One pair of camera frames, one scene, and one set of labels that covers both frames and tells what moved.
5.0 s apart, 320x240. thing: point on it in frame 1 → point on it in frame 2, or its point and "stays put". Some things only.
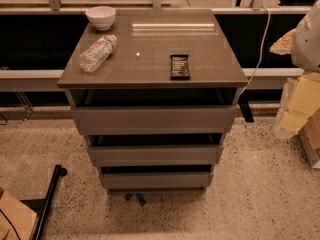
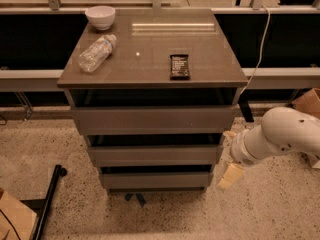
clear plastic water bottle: (97, 53) stays put
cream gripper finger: (283, 46) → (229, 134)
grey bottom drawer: (151, 181) stays put
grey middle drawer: (156, 155) stays put
